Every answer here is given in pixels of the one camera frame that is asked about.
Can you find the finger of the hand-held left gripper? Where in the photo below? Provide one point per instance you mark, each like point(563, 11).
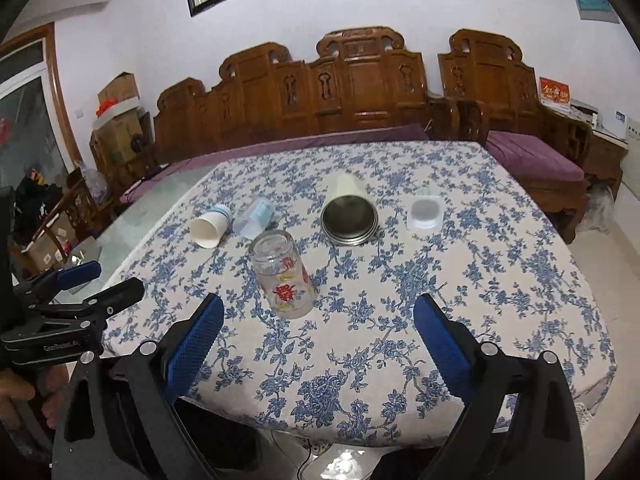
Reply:
point(75, 275)
point(120, 295)

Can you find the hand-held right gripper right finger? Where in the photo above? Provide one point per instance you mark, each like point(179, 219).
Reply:
point(445, 345)

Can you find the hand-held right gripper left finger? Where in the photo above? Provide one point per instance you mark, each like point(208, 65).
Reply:
point(192, 345)

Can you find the glass cup with red flowers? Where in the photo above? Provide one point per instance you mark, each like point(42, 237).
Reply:
point(282, 280)

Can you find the white paper cup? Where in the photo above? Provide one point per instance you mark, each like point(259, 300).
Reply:
point(207, 230)

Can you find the small translucent plastic cup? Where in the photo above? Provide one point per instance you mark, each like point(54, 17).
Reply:
point(425, 210)

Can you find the clear plastic cup blue print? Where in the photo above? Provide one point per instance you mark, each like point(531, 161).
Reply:
point(252, 219)

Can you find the cream metal cup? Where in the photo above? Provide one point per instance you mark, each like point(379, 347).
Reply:
point(345, 191)

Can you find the person's left hand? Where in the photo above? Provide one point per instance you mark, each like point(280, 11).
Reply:
point(15, 386)

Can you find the blue floral tablecloth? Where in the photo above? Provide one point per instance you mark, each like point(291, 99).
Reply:
point(360, 355)

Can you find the large cardboard box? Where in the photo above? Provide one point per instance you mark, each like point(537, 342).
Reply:
point(116, 135)

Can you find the small cardboard box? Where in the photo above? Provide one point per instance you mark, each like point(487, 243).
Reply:
point(119, 89)

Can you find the clear plastic bag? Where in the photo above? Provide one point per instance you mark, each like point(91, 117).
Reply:
point(597, 207)

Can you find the purple armchair cushion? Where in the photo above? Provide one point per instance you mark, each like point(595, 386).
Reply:
point(530, 157)

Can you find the dark wooden corner table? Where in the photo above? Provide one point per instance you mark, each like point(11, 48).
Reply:
point(447, 117)

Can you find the purple bench cushion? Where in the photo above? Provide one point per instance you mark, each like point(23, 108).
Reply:
point(300, 142)

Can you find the wooden side cabinet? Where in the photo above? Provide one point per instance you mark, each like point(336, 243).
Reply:
point(602, 157)

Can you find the carved wooden armchair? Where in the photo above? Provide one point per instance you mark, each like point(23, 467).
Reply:
point(480, 75)

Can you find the carved wooden sofa bench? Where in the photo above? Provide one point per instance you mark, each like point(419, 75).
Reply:
point(360, 85)

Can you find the red desk calendar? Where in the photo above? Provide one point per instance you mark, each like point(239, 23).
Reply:
point(554, 94)

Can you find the white box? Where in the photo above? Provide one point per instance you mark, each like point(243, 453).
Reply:
point(616, 123)

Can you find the wooden door frame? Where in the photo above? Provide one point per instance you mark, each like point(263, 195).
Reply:
point(56, 85)

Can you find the wall electrical panel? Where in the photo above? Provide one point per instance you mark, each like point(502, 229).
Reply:
point(595, 4)

